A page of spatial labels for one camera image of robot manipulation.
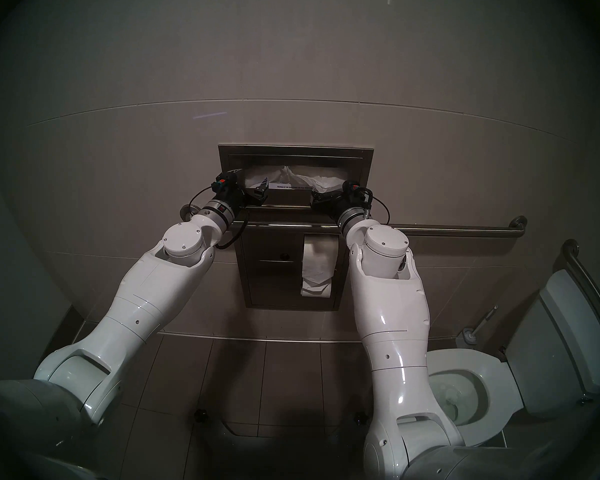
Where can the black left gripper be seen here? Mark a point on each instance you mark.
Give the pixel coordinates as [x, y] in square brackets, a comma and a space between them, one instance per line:
[236, 196]

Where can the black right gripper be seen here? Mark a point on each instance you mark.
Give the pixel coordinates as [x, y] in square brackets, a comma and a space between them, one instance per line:
[344, 204]

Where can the white paper toilet seat cover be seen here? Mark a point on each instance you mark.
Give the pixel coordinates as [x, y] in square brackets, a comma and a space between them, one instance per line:
[300, 176]

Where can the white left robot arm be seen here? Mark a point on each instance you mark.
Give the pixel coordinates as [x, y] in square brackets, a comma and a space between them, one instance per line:
[145, 294]

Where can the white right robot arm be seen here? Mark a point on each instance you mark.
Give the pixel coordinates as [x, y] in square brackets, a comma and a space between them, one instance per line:
[390, 309]

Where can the white toilet paper roll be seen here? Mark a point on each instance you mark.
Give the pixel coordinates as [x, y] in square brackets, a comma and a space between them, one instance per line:
[314, 264]

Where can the white toilet brush with holder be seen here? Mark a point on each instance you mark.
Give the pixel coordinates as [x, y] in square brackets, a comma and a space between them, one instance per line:
[467, 336]

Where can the white toilet with tank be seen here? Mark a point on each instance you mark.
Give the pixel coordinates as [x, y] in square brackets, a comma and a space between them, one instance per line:
[565, 354]

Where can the stainless steel recessed dispenser unit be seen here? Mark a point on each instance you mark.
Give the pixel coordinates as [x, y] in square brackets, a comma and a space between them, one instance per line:
[275, 279]

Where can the long steel grab bar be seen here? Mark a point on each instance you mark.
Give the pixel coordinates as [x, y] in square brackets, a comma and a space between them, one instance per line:
[455, 229]

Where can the black star knob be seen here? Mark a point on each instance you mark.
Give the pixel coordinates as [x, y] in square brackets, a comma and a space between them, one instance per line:
[361, 417]
[200, 415]

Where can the short steel grab bar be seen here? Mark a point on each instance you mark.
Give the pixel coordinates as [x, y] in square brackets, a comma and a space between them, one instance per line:
[587, 284]

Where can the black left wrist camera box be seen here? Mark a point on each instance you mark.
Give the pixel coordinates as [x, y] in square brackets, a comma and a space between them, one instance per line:
[222, 181]

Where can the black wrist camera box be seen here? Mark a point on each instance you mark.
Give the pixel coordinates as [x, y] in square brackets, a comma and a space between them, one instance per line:
[356, 188]
[222, 181]

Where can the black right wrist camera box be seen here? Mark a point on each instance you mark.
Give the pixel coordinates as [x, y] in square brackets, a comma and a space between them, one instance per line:
[356, 188]

